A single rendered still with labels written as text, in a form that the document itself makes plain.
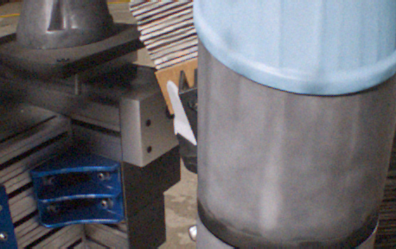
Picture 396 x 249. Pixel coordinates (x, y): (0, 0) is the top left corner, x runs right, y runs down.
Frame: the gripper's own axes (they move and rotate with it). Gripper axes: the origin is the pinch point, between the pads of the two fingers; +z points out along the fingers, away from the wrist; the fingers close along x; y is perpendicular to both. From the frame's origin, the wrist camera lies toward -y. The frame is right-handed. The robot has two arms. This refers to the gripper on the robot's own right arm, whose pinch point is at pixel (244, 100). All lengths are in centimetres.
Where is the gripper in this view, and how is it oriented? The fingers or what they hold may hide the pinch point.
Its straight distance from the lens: 51.7
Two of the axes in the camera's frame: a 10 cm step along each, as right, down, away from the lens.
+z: -0.1, -3.9, 9.2
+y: -3.2, -8.7, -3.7
